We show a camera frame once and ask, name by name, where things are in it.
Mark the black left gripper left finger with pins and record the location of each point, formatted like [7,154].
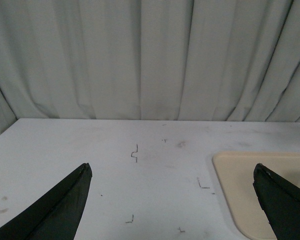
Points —
[57,214]

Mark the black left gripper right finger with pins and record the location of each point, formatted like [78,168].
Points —
[280,201]

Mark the grey-white curtain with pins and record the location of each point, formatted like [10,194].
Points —
[195,60]

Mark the beige plastic tray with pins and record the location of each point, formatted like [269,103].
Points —
[235,173]

